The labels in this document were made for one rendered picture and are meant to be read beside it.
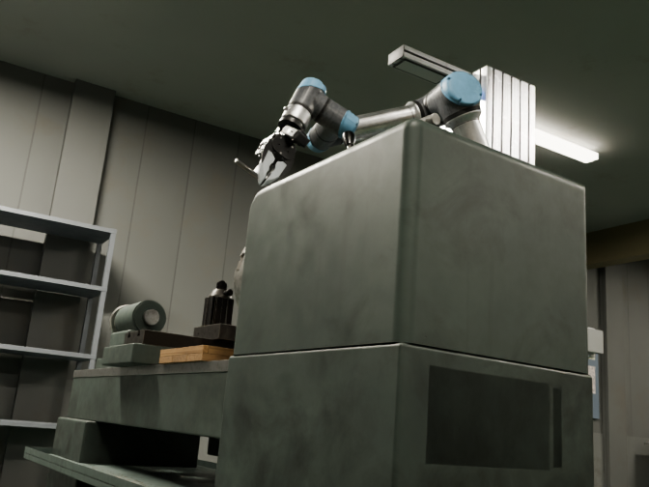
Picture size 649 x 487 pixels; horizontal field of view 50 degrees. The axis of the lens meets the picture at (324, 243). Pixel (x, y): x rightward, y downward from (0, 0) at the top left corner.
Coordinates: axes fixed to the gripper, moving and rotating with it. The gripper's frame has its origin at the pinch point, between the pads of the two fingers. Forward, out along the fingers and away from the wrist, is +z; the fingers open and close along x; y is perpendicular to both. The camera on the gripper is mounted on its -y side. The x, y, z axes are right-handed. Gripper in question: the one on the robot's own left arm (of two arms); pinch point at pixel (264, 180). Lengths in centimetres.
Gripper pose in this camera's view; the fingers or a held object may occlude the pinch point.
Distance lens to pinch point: 176.6
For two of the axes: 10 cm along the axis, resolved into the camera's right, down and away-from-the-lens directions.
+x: -7.3, -5.7, -3.9
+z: -3.9, 8.1, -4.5
